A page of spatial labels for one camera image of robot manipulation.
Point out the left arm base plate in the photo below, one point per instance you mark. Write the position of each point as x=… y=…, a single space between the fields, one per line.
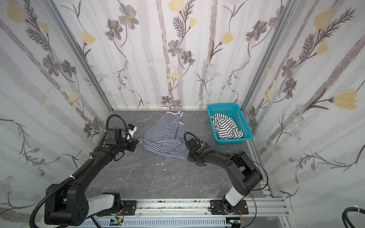
x=127 y=208

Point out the aluminium corner post left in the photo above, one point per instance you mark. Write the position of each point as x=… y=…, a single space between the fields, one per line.
x=77 y=50

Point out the white slotted cable duct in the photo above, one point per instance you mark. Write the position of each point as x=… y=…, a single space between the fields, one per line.
x=216 y=222

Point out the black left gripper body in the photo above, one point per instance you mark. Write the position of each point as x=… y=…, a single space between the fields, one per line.
x=132 y=143

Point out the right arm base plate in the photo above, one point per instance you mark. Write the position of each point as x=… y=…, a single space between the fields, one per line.
x=221 y=207

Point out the teal plastic basket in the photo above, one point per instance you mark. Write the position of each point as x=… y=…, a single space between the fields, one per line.
x=233 y=111

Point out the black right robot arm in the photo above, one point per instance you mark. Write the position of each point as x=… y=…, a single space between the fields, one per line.
x=243 y=172

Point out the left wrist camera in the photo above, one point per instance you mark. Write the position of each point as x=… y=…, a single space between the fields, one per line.
x=131 y=129

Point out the aluminium corner post right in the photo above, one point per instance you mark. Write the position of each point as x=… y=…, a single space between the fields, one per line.
x=270 y=50

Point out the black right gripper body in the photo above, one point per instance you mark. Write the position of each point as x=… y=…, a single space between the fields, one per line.
x=193 y=147

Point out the blue white striped tank top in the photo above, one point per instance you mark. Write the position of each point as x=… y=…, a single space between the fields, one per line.
x=166 y=137

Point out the green circuit board right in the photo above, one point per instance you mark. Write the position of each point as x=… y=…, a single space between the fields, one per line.
x=235 y=223

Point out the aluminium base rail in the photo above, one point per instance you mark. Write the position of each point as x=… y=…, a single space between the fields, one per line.
x=164 y=208

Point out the green circuit board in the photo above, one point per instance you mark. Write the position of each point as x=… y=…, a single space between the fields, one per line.
x=116 y=222
x=235 y=223

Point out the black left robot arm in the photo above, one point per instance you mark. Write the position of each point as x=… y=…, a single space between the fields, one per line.
x=65 y=203

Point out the green circuit board left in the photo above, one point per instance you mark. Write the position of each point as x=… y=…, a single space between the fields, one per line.
x=116 y=222

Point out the black white striped tank top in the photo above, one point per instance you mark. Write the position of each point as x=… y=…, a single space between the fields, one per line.
x=225 y=127

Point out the aluminium corner post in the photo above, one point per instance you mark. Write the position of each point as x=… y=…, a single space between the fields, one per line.
x=77 y=50
x=270 y=50

